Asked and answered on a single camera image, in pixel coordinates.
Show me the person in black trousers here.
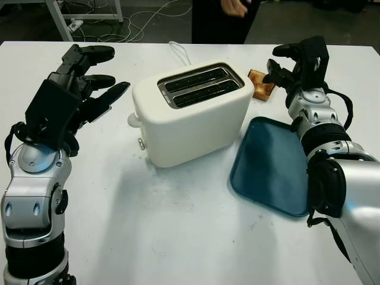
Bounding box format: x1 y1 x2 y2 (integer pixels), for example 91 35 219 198
191 0 262 45

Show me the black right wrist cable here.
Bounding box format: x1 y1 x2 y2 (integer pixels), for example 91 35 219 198
322 85 354 131

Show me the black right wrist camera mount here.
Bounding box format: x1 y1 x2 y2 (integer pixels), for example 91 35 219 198
299 35 330 89

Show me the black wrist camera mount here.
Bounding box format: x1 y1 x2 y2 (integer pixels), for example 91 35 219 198
24 80 81 149
299 35 330 89

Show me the white floor cable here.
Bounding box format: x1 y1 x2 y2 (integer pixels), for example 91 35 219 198
80 0 194 42

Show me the white two-slot toaster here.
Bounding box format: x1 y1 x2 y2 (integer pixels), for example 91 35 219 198
126 62 255 169

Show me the browned toast slice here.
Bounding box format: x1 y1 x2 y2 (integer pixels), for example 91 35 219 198
248 69 276 102

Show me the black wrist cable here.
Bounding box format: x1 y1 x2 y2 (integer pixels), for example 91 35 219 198
322 85 354 131
4 121 32 167

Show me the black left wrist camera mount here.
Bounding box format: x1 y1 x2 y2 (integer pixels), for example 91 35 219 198
24 80 81 149

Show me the white metal desk frame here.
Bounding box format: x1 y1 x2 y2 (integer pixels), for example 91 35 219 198
44 0 124 42

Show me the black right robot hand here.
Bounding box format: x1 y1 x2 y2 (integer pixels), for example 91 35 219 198
262 43 304 96

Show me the person bare hand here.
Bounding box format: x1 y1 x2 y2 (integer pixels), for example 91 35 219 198
222 0 249 18

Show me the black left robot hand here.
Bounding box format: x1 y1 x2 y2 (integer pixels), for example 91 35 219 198
47 43 132 157

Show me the dark blue plastic tray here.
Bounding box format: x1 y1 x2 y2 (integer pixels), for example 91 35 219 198
229 116 311 220

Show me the white toaster power cord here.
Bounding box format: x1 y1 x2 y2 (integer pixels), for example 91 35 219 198
168 40 192 66

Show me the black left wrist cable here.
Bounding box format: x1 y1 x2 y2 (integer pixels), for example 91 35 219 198
4 121 32 167

